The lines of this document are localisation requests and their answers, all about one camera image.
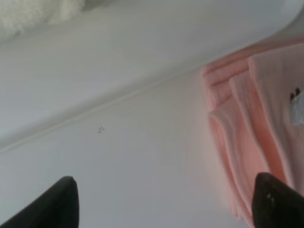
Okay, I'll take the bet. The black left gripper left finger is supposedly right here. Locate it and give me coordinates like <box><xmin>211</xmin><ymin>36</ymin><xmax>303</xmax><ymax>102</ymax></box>
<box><xmin>1</xmin><ymin>176</ymin><xmax>80</xmax><ymax>228</ymax></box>

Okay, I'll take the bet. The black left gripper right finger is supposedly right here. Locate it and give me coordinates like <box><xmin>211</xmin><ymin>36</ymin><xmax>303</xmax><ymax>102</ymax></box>
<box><xmin>252</xmin><ymin>172</ymin><xmax>304</xmax><ymax>228</ymax></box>

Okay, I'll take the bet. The pink towel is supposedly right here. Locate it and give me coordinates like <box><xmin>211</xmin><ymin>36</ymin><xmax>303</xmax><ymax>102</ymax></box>
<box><xmin>203</xmin><ymin>38</ymin><xmax>304</xmax><ymax>227</ymax></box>

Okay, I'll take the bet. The cream white towel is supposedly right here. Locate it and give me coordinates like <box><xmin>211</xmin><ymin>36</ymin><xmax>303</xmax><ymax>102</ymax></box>
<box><xmin>0</xmin><ymin>0</ymin><xmax>86</xmax><ymax>42</ymax></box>

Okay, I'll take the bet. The white rectangular plastic tray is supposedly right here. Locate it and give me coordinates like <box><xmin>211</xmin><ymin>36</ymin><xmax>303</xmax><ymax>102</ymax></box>
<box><xmin>0</xmin><ymin>0</ymin><xmax>304</xmax><ymax>153</ymax></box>

